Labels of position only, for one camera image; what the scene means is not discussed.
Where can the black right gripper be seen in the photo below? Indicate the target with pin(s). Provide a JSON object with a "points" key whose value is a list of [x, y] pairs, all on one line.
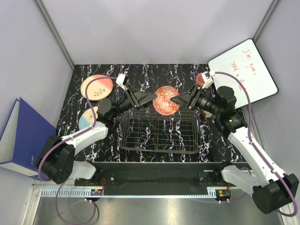
{"points": [[190, 98]]}

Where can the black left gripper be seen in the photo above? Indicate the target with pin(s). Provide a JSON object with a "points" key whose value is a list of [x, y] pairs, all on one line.
{"points": [[137, 98]]}

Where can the pink cup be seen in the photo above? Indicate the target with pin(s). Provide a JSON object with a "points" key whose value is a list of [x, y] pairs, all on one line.
{"points": [[200, 79]]}

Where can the red patterned bowl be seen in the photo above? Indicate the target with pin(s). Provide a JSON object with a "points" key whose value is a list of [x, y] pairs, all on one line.
{"points": [[163, 104]]}

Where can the cream and brown cup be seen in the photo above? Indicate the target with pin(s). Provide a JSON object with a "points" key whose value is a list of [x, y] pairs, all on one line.
{"points": [[206, 113]]}

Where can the pink and cream plate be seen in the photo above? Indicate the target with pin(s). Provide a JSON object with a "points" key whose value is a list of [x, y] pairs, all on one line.
{"points": [[98, 89]]}

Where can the blue and cream plate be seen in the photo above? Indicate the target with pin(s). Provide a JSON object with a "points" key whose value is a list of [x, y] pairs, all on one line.
{"points": [[86, 120]]}

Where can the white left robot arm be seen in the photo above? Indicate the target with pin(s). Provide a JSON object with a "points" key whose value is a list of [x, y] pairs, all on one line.
{"points": [[56, 161]]}

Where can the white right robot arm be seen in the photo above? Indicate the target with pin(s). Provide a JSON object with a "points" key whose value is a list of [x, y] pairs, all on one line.
{"points": [[270, 187]]}

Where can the whiteboard with red writing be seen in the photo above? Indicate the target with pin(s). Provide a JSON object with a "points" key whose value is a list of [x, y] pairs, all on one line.
{"points": [[246, 64]]}

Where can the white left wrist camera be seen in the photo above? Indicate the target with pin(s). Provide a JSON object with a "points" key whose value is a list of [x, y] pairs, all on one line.
{"points": [[122, 81]]}

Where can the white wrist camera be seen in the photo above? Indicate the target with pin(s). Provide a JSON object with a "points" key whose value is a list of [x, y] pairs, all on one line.
{"points": [[208, 79], [122, 81]]}

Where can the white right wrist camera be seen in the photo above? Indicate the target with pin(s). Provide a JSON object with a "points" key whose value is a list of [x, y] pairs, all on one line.
{"points": [[208, 79]]}

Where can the black wire dish rack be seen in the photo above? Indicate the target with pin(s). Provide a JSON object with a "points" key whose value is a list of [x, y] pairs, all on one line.
{"points": [[147, 130]]}

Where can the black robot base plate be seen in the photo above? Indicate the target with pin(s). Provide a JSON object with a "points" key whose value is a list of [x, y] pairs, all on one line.
{"points": [[156, 178]]}

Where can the blue ring binder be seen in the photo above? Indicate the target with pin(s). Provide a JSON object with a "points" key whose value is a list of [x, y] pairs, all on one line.
{"points": [[23, 138]]}

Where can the aluminium frame rail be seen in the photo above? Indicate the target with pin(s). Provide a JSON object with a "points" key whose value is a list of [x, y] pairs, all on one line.
{"points": [[54, 32]]}

